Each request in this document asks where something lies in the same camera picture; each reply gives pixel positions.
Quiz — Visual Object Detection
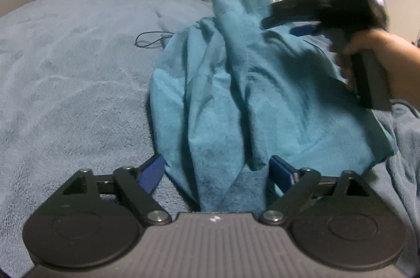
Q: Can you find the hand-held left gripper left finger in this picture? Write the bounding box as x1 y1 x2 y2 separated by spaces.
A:
62 153 172 227

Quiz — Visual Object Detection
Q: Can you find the teal zip jacket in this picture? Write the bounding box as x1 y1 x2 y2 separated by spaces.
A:
135 0 398 213

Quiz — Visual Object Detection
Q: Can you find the person's right forearm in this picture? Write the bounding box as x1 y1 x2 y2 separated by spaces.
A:
389 35 420 101

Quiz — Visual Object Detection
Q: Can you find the person's right hand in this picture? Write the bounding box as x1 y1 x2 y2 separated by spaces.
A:
334 28 397 92

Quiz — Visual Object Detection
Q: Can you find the blue bed blanket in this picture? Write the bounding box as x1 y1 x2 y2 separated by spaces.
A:
0 0 420 278

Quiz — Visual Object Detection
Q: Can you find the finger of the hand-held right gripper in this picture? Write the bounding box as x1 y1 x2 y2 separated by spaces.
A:
261 0 333 30
290 23 326 38

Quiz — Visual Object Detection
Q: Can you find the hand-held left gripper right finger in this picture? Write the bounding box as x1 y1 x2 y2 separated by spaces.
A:
259 155 367 227

